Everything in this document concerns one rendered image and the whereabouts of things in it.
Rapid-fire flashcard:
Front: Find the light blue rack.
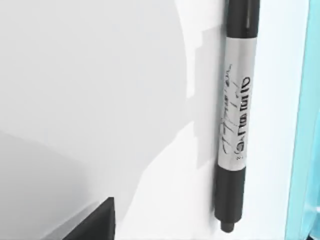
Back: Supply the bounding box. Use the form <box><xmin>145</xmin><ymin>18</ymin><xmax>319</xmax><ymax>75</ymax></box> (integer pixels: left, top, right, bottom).
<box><xmin>284</xmin><ymin>0</ymin><xmax>320</xmax><ymax>240</ymax></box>

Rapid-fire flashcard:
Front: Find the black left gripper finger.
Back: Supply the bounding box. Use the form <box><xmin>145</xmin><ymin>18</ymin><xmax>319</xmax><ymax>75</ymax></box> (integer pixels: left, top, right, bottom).
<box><xmin>60</xmin><ymin>196</ymin><xmax>116</xmax><ymax>240</ymax></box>

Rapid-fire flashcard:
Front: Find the black and grey marker pen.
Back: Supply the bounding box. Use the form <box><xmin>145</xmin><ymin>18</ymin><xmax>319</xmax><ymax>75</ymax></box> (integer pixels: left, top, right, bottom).
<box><xmin>214</xmin><ymin>0</ymin><xmax>261</xmax><ymax>232</ymax></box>

